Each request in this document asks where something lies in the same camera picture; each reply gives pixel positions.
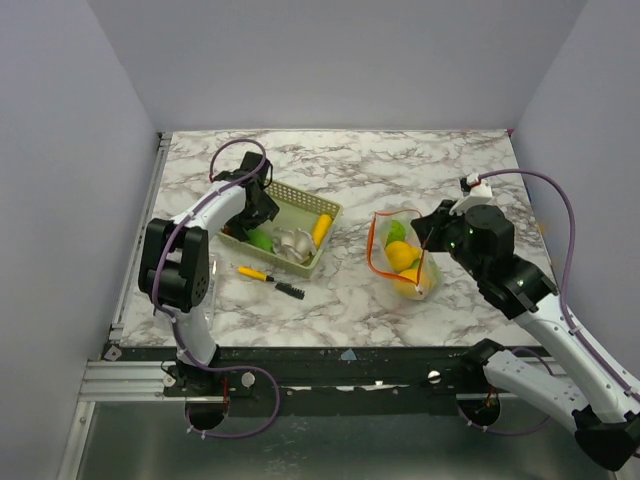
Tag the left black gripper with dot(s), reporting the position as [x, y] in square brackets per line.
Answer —
[267, 211]

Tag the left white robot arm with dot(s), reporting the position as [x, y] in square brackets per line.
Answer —
[175, 269]

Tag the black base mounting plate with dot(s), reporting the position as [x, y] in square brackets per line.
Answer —
[270, 382]

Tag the yellow corn toy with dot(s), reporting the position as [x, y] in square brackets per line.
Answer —
[321, 228]

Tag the clear zip top bag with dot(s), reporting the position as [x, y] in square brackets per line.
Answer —
[375, 249]

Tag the yellow orange round fruit toy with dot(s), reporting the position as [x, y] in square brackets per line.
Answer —
[415, 285]

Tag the pale green perforated basket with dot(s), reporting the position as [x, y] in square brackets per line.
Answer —
[297, 209]

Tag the yellow pear toy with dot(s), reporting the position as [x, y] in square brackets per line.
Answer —
[402, 255]

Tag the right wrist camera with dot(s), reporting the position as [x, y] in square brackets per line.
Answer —
[476, 191]

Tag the aluminium frame rail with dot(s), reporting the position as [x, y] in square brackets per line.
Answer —
[135, 381]

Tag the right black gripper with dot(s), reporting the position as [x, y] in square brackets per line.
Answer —
[431, 230]

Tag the bright green citrus toy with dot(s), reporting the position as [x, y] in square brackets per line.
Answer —
[396, 233]

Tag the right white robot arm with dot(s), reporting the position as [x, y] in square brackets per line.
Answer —
[599, 405]

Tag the yellow handled black brush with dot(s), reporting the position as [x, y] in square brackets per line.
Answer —
[283, 287]

